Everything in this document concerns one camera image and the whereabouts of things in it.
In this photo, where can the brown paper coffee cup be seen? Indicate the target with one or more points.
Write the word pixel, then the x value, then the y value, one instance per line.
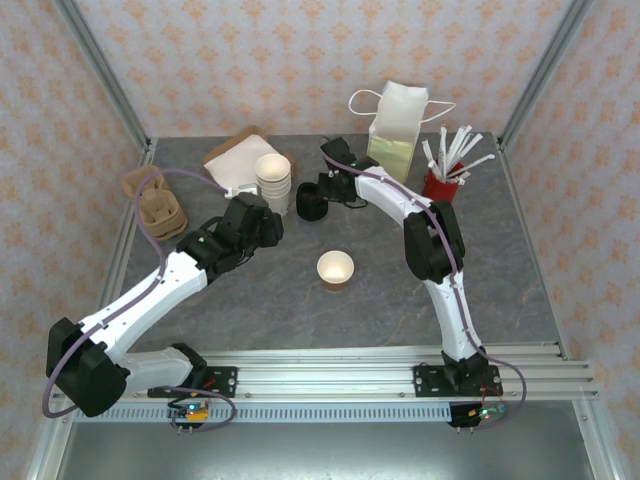
pixel 335 270

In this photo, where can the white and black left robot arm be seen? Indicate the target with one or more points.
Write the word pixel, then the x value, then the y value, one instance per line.
pixel 150 300

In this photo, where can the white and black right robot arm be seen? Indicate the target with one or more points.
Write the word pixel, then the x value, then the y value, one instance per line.
pixel 450 310

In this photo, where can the stack of white paper cups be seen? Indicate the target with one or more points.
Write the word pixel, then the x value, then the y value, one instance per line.
pixel 275 195

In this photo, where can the stack of black cup lids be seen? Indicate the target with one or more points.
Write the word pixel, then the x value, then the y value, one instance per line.
pixel 310 207

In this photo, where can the stack of white napkins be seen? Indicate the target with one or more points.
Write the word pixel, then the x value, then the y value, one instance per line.
pixel 235 170

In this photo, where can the stack of brown pulp carriers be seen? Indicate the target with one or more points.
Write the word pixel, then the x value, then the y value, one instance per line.
pixel 160 220

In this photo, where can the brown cardboard napkin box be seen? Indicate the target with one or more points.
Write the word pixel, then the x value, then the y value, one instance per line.
pixel 227 150

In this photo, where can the red straw holder cup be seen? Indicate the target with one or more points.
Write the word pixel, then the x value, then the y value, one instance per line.
pixel 440 192

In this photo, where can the grey sheet metal panel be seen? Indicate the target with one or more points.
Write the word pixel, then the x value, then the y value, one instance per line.
pixel 325 450

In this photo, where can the aluminium table side rail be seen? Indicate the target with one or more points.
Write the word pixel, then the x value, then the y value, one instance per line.
pixel 532 250
pixel 120 260

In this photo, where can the wide aluminium mounting rail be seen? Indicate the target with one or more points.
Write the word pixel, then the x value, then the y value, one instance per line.
pixel 325 375

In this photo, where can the aluminium frame post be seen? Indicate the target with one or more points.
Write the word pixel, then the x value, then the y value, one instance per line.
pixel 107 75
pixel 542 75

